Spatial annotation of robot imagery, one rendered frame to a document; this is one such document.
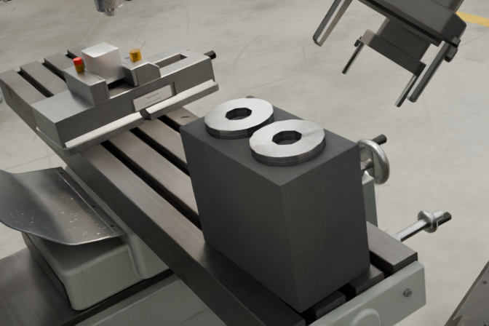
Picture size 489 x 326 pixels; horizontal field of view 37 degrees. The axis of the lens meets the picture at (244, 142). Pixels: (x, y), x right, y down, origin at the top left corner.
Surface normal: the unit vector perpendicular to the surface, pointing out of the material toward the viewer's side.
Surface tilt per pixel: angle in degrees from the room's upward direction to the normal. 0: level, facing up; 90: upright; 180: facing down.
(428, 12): 55
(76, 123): 90
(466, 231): 0
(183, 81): 90
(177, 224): 0
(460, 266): 0
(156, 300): 90
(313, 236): 90
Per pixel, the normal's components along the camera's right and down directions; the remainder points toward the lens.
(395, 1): -0.20, -0.09
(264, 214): -0.80, 0.39
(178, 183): -0.15, -0.87
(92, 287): 0.54, 0.33
